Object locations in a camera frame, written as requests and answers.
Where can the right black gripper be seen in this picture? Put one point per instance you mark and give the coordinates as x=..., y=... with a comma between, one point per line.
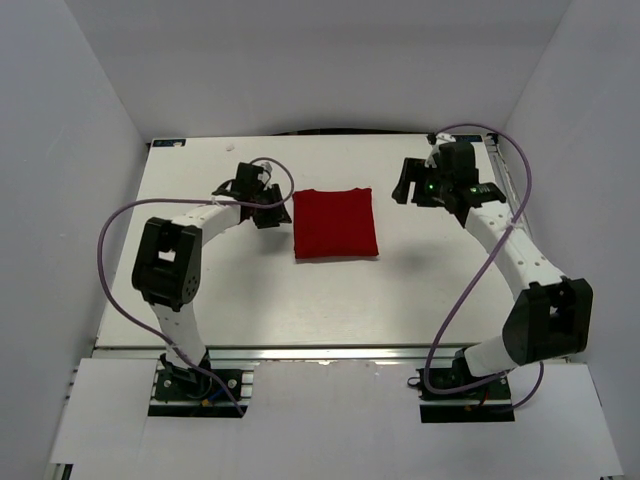
x=414, y=171

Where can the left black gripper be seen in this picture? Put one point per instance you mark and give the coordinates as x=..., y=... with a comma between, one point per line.
x=277, y=215

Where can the red t-shirt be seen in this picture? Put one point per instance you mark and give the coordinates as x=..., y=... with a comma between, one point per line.
x=331, y=224

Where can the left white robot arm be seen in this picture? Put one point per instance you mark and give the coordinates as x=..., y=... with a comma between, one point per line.
x=168, y=264

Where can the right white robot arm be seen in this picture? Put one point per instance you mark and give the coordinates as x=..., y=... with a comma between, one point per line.
x=551, y=314

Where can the right blue table label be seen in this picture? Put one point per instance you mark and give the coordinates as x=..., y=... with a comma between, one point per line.
x=468, y=138

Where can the blue table label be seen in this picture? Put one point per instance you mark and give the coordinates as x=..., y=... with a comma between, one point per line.
x=468, y=138
x=168, y=143

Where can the left blue table label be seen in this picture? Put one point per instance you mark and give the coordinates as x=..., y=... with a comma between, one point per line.
x=168, y=143

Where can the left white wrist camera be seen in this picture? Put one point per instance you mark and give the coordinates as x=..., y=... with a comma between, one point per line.
x=265, y=173

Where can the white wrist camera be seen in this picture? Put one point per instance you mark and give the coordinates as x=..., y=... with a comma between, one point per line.
x=435, y=140
x=265, y=173

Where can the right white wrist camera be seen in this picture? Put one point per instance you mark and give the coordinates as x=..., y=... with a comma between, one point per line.
x=435, y=140

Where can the aluminium right side rail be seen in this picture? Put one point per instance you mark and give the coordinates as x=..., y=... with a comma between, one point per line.
x=515, y=200

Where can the aluminium rail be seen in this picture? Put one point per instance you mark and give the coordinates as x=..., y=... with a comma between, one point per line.
x=286, y=353
x=515, y=200

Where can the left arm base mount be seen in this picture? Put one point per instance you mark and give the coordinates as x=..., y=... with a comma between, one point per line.
x=179, y=392

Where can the aluminium front rail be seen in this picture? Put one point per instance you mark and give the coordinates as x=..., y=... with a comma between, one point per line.
x=286, y=353

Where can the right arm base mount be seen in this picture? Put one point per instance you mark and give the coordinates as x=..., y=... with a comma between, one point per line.
x=491, y=403

